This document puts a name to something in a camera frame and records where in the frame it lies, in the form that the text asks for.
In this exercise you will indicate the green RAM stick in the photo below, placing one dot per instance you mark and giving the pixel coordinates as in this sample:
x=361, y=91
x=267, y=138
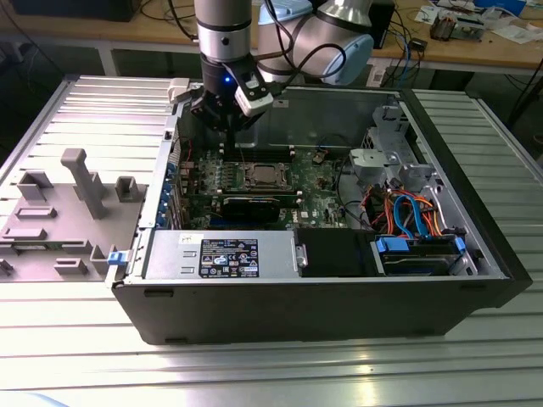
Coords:
x=254, y=191

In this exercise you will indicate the small black adapter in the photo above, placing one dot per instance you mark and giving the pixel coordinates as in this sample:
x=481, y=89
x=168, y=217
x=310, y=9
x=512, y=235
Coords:
x=419, y=43

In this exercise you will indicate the silver metal bracket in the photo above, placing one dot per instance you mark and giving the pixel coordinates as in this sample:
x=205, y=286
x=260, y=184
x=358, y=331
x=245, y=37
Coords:
x=371, y=163

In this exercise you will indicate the CPU socket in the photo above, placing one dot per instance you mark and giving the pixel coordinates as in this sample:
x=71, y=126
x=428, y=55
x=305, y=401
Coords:
x=243, y=180

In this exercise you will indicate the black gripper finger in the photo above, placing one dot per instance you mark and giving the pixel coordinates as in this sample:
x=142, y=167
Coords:
x=245, y=123
x=208, y=108

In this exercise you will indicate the black fan shroud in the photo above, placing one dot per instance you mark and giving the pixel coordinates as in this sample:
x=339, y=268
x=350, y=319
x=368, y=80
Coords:
x=331, y=254

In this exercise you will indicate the silver power supply unit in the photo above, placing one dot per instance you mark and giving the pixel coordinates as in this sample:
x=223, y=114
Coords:
x=169, y=254

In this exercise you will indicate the grey drive bay bracket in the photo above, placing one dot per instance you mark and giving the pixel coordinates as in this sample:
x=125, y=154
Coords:
x=388, y=123

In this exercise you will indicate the hard disk in blue carrier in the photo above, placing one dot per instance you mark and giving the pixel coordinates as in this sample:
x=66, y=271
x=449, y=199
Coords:
x=415, y=265

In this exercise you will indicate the metal locking lever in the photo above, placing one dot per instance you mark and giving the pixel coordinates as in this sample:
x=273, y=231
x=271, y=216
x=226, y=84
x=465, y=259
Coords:
x=242, y=157
x=271, y=185

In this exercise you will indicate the blue case latch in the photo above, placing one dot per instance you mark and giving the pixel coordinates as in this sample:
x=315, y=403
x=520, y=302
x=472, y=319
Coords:
x=116, y=258

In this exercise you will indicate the green motherboard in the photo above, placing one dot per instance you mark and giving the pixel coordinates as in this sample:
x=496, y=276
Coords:
x=314, y=199

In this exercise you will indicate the grey metal box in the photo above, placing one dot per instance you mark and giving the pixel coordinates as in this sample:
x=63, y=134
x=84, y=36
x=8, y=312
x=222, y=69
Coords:
x=471, y=29

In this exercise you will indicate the copper heat sink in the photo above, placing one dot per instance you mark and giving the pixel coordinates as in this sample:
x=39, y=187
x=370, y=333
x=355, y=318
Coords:
x=443, y=27

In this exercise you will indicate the white papers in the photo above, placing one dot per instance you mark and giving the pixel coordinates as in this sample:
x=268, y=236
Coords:
x=515, y=34

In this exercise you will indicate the black PC case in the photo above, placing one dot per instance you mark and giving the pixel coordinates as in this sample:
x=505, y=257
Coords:
x=254, y=309

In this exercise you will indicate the black box on desk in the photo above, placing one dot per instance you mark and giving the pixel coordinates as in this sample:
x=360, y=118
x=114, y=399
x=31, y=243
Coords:
x=72, y=8

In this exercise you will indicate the grey parts rack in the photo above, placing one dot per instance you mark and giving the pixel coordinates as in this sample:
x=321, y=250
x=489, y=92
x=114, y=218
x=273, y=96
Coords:
x=55, y=237

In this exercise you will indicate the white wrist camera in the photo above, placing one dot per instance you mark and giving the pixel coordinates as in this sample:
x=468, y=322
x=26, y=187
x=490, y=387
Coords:
x=253, y=99

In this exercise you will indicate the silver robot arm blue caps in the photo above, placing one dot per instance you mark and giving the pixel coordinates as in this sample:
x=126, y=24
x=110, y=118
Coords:
x=222, y=25

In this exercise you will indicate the wooden workbench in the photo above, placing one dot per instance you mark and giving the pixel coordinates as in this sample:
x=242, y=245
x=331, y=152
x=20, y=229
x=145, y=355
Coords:
x=127, y=29

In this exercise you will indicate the blue box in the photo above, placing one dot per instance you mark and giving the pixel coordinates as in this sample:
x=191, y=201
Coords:
x=500, y=4

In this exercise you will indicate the black computer tower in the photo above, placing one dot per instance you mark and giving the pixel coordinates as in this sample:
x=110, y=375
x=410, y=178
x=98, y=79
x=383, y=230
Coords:
x=387, y=21

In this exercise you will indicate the coin cell battery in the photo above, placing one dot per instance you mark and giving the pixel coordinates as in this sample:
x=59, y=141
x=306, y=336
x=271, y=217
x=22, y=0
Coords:
x=318, y=157

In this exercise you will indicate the black graphics card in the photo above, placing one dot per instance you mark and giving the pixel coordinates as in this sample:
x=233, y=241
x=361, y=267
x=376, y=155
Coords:
x=250, y=207

